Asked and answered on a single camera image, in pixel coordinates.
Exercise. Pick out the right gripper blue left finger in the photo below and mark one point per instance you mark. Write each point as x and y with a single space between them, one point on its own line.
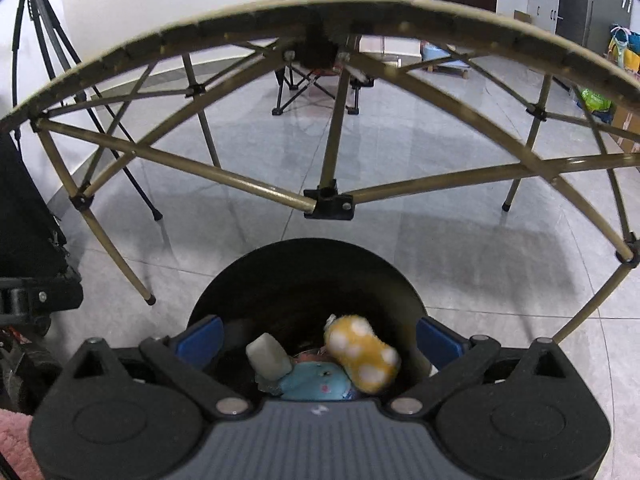
200 342

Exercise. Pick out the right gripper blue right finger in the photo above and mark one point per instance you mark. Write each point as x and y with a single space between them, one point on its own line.
438 343

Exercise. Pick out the yellow white plush sheep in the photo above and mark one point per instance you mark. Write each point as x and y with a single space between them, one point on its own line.
370 364

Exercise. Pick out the light blue plush toy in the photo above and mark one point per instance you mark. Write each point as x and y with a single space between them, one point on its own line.
310 382

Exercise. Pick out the white foam block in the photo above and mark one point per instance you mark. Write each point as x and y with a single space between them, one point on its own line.
268 358

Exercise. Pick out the pink satin hair bonnet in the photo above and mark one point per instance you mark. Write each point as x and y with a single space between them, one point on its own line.
312 356

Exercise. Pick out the black round trash bin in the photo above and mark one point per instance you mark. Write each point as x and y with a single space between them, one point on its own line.
289 289

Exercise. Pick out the black bag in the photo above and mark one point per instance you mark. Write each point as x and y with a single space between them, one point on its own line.
32 246

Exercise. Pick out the pink fluffy sleeve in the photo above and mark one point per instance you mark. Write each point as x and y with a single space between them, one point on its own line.
14 430

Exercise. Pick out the green plastic bag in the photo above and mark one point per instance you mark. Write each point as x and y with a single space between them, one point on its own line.
594 102

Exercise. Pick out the large cardboard box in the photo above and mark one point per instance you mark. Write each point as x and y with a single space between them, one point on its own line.
630 122

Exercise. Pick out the black folding chair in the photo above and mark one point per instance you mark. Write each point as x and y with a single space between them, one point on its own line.
313 58

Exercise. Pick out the blue gift bag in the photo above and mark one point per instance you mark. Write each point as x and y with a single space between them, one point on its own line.
624 49

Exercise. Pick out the grey refrigerator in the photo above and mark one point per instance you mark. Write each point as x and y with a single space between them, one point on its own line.
589 22

